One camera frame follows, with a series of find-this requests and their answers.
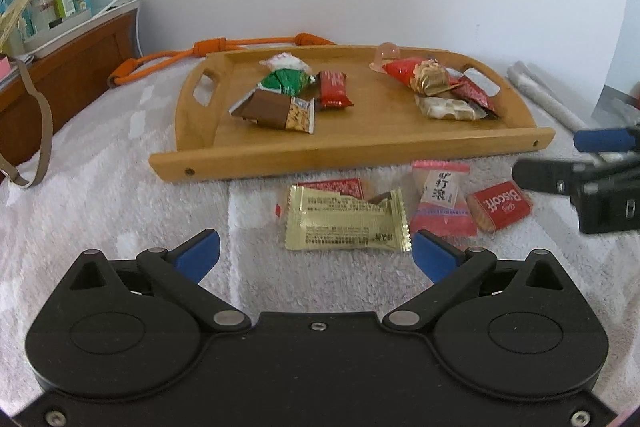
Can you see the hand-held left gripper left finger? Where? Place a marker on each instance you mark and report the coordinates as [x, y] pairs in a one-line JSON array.
[[200, 252]]

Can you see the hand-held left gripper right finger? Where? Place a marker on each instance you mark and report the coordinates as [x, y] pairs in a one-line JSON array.
[[430, 254]]

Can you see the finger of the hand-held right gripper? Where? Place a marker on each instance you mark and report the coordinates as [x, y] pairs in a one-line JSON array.
[[545, 177], [602, 139]]

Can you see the red biscuit packet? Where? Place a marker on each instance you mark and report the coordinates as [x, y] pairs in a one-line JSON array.
[[500, 204]]

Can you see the pink white cracker packet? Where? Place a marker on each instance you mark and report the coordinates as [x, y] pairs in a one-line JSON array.
[[442, 202]]

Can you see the small red triangular packet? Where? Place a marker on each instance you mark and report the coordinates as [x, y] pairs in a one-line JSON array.
[[475, 96]]

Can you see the red patterned snack packet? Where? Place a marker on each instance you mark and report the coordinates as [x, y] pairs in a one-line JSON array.
[[330, 187]]

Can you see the clear nougat candy packet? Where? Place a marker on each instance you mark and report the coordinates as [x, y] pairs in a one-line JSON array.
[[445, 108]]

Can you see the wooden tray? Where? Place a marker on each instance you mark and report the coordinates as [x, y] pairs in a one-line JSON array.
[[370, 127]]

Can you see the brown peanut packet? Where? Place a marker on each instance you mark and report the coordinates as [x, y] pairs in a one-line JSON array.
[[272, 109]]

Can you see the red gold snack packet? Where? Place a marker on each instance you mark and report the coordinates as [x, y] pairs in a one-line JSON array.
[[417, 74]]

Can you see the green pea packet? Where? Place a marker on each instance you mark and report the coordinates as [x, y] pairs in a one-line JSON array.
[[285, 82]]

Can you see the dark red bar packet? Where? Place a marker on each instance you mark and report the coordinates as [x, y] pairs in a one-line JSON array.
[[334, 89]]

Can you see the pink jelly cup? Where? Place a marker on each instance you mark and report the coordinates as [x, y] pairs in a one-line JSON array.
[[389, 54]]

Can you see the white pink bun packet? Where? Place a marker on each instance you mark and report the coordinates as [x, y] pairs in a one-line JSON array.
[[285, 61]]

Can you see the rolled white towel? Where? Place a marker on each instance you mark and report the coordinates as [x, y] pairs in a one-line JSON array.
[[545, 92]]

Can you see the brown wooden cabinet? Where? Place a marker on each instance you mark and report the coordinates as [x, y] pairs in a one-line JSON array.
[[75, 57]]

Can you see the white plastic organizer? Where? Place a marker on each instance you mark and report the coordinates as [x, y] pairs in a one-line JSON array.
[[65, 29]]

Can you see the pink box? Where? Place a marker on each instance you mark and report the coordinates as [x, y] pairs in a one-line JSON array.
[[4, 69]]

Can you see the glass jar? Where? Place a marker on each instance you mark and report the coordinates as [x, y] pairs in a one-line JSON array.
[[45, 9]]

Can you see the tan paper card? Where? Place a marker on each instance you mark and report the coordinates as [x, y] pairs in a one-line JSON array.
[[15, 14]]

